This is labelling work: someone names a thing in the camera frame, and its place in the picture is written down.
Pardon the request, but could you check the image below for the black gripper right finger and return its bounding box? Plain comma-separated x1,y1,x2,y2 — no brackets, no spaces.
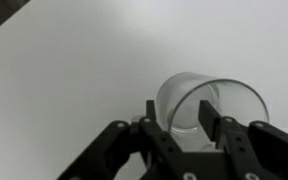
198,99,288,180

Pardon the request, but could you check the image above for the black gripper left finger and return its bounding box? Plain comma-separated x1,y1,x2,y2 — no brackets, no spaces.
57,99,186,180

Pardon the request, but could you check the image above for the clear drinking glass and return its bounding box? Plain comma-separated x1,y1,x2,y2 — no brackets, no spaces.
155,71,271,153

